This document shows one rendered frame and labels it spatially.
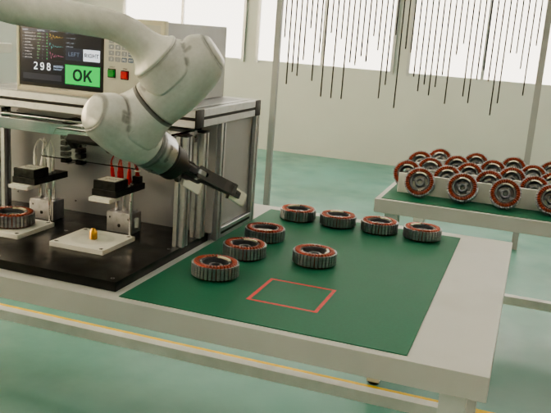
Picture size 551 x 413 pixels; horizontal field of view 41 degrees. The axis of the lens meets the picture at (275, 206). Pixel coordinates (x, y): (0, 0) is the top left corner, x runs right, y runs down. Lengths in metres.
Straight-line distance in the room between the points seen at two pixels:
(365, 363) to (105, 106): 0.67
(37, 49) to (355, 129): 6.36
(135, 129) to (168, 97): 0.09
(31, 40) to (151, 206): 0.54
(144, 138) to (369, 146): 6.83
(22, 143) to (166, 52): 0.99
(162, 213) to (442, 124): 6.16
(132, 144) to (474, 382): 0.76
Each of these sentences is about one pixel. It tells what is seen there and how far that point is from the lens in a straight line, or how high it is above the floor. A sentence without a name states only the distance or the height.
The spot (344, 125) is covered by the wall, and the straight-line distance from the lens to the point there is 8.22.
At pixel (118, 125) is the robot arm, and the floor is 1.13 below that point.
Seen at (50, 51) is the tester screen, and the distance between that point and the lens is 2.06.
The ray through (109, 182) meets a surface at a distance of 1.90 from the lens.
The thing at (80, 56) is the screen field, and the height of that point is 1.22.
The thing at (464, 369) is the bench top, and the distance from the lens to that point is 1.40.
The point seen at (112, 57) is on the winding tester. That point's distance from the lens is 1.95.
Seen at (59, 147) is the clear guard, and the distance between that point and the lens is 1.73.
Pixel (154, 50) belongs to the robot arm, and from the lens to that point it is 1.39.
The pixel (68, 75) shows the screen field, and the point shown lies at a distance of 2.03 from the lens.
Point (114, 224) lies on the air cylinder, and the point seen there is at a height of 0.79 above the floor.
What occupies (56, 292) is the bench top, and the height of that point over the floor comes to 0.74.
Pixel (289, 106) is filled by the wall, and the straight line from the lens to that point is 8.39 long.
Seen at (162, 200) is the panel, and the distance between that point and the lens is 2.07.
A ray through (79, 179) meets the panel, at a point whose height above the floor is 0.87.
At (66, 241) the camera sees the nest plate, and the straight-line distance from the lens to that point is 1.88.
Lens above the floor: 1.31
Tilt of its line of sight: 13 degrees down
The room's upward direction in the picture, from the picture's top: 4 degrees clockwise
